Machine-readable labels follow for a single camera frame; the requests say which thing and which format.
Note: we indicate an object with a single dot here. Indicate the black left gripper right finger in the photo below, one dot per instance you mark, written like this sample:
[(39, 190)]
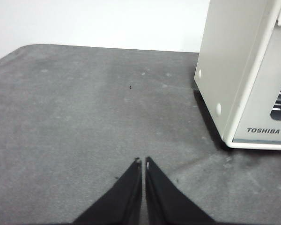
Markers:
[(164, 201)]

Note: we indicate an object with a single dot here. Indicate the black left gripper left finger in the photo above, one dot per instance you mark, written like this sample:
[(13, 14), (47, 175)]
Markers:
[(121, 201)]

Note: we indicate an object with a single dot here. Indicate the white Toshiba toaster oven body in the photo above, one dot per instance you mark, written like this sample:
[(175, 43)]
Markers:
[(224, 58)]

